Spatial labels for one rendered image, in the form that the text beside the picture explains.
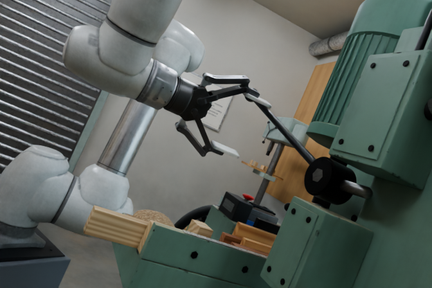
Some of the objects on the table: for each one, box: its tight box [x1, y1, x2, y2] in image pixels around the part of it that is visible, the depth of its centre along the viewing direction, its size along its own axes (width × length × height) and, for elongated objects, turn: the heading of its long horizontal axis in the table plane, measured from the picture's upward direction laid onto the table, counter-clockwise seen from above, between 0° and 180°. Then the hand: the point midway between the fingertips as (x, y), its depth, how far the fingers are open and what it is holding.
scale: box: [183, 230, 267, 259], centre depth 65 cm, size 50×1×1 cm, turn 16°
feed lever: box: [244, 88, 373, 205], centre depth 67 cm, size 5×32×36 cm
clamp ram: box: [253, 217, 281, 235], centre depth 79 cm, size 9×8×9 cm
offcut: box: [187, 219, 213, 238], centre depth 76 cm, size 4×4×3 cm
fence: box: [140, 222, 271, 288], centre depth 65 cm, size 60×2×6 cm, turn 16°
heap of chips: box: [127, 210, 175, 228], centre depth 67 cm, size 9×14×4 cm, turn 106°
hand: (248, 128), depth 80 cm, fingers open, 13 cm apart
